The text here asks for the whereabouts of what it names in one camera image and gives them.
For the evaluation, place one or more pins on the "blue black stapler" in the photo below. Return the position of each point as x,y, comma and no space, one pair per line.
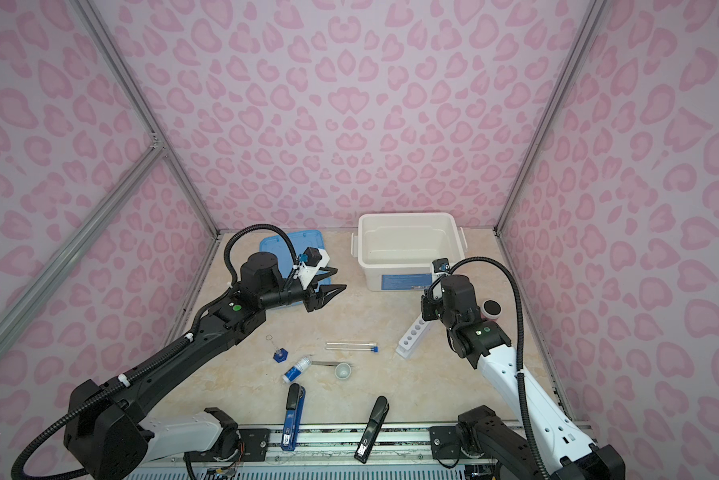
294,411

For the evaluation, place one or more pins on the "blue plastic bin lid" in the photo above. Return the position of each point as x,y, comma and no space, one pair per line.
301,240

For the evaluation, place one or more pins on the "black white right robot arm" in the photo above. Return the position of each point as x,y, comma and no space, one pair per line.
551,446

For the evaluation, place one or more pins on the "aluminium corner frame post left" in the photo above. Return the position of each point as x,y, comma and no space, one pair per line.
92,19

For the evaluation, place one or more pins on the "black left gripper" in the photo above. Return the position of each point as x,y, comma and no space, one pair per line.
322,297

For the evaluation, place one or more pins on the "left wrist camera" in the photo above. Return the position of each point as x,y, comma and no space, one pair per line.
313,266

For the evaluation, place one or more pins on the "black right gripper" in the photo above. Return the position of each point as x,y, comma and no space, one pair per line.
426,312

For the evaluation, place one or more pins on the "small white blue-label bottle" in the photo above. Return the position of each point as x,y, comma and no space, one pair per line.
298,369

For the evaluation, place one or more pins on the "aluminium corner frame post right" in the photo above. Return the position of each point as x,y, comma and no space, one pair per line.
583,41

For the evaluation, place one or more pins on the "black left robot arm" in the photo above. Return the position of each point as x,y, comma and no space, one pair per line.
115,433

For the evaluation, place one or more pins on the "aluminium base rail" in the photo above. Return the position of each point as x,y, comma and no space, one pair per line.
327,451

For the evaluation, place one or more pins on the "pink white tape roll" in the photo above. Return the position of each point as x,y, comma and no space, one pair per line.
491,309

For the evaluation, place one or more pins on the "aluminium diagonal frame bar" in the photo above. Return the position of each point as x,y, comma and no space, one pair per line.
46,291

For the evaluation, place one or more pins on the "metal tweezers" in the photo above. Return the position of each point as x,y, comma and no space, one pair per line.
328,363

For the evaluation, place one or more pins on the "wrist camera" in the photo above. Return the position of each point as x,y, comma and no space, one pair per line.
313,266
439,267

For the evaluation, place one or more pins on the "white plastic storage bin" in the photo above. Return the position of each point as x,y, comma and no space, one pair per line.
396,250

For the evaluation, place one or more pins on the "white test tube rack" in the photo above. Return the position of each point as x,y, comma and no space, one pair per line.
412,338

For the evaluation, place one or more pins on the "aluminium corner frame post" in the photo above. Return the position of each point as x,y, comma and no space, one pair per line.
92,19
583,41

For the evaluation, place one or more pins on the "small white round cup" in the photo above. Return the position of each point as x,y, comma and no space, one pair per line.
343,371

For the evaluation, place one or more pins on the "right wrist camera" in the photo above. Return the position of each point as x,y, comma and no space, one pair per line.
439,267

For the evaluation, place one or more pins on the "blue hexagonal cap needle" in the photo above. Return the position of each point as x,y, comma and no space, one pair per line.
280,354

